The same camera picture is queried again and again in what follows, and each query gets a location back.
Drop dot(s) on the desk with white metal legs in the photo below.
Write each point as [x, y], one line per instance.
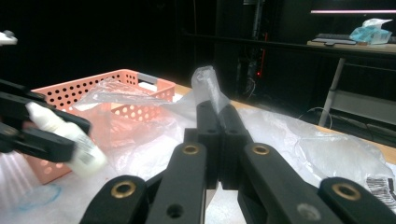
[333, 84]

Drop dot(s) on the blue tissue pack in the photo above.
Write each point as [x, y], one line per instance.
[370, 32]

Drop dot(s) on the pink light strip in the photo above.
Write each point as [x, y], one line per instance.
[351, 11]

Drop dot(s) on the clear plastic bag yellow smiley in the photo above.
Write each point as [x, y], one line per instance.
[327, 149]

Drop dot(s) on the pink perforated plastic basket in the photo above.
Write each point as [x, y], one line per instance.
[65, 93]

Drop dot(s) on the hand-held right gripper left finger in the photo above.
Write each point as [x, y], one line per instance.
[213, 155]

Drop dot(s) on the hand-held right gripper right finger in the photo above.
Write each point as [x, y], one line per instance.
[232, 155]

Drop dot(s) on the small white dropper bottle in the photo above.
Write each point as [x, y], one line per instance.
[87, 155]

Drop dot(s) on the dark keyboard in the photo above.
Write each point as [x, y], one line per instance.
[333, 39]

